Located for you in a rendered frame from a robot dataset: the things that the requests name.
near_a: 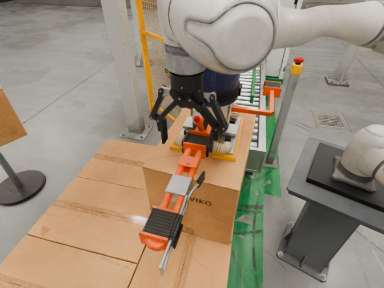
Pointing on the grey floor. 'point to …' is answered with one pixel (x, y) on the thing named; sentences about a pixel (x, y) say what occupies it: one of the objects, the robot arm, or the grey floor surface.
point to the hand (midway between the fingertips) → (187, 142)
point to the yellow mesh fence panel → (147, 54)
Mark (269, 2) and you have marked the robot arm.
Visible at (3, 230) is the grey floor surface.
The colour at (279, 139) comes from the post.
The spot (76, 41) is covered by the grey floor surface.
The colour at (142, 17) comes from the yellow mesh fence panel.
